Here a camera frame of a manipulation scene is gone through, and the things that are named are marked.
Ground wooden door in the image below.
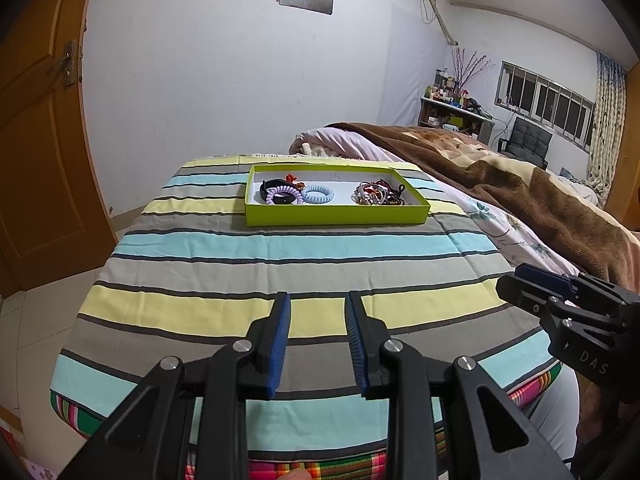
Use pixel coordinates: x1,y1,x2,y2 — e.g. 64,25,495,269
0,0,118,293

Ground white shelf desk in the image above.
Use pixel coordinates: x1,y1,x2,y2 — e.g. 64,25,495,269
419,96,493,141

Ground person's right hand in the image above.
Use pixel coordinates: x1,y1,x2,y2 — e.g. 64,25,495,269
575,374,625,443

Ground purple spiral hair tie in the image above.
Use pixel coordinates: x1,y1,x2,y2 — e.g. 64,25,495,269
265,185,306,207

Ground pink flower branches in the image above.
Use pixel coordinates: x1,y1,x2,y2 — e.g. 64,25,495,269
450,47,493,88

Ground plaid cloth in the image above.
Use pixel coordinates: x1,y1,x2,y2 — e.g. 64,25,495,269
50,365,563,480

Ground brown plush blanket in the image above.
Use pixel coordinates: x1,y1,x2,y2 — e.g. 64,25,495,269
325,121,640,293

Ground light blue spiral hair tie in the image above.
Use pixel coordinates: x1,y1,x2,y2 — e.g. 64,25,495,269
300,185,335,207

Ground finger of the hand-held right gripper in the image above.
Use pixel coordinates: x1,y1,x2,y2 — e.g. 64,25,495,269
514,263,640,311
496,274,628,341

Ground pink quilt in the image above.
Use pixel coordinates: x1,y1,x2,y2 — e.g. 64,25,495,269
289,127,421,163

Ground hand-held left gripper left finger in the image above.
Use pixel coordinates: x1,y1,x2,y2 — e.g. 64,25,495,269
60,291,293,480

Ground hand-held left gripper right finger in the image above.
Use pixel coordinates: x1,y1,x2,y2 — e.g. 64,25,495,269
345,290,573,480

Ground thin light blue hair ties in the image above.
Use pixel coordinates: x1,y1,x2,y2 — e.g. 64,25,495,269
356,182,391,206

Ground row of bottles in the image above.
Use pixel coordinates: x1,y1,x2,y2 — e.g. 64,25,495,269
425,67,473,106

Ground black wristband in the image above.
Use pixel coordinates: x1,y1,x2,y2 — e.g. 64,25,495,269
259,178,296,206

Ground air conditioner pipe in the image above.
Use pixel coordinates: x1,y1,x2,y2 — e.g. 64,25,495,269
422,0,458,46

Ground green cardboard box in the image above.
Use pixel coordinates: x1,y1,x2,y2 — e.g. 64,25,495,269
244,164,432,228

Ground barred window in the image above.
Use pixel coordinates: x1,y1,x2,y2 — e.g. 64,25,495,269
495,61,596,151

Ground black chair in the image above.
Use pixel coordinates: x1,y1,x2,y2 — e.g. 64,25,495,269
500,117,553,168

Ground patterned curtain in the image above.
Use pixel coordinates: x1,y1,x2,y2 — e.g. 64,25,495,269
587,52,628,203

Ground metal door latch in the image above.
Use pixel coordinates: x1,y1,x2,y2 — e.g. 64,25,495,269
47,40,83,91

